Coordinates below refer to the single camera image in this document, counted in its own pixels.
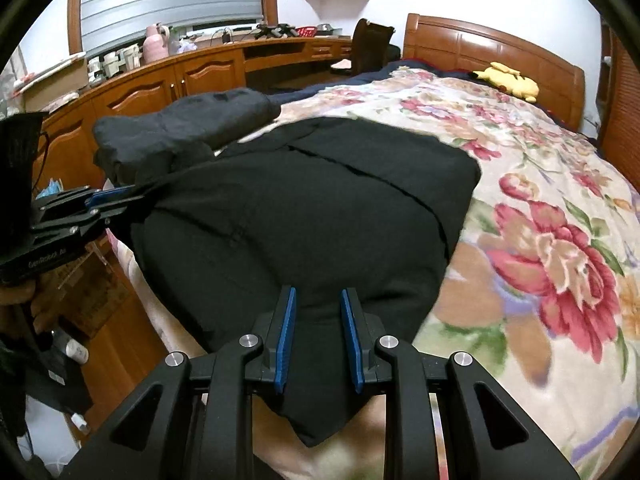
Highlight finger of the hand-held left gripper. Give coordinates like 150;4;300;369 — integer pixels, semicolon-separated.
34;184;152;214
27;205;137;249

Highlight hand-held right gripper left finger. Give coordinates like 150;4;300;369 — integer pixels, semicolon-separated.
75;285;298;480

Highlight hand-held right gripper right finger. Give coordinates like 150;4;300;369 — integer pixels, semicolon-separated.
340;287;583;480

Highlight black buttoned coat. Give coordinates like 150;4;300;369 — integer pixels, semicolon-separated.
92;87;484;449

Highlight person's left hand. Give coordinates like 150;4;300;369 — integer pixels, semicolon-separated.
0;280;39;332

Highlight brown cardboard box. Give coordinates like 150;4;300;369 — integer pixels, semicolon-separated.
45;240;132;337

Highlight cardboard box with white lid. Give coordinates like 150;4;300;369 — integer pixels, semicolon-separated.
17;52;89;107

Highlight wooden desk with cabinets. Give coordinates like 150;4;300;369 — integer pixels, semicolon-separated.
30;35;362;202

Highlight white plastic bottle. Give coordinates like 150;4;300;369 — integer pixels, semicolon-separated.
62;337;91;364

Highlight pink bottle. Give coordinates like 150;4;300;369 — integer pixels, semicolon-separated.
144;22;171;64

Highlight grey window blinds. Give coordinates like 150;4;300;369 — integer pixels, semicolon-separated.
77;0;266;59

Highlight floral blanket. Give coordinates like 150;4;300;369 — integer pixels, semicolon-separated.
114;66;640;480

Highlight black device on desk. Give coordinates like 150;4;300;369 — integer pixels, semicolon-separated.
255;22;297;41

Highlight dark chair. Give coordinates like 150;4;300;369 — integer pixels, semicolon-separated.
350;18;402;77

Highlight yellow plush toy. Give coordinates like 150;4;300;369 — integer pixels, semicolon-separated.
470;61;541;104

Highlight wooden bed headboard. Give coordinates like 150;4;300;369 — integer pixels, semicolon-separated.
402;12;586;132

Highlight wooden louvered wardrobe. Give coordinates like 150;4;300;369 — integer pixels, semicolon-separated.
597;19;640;192

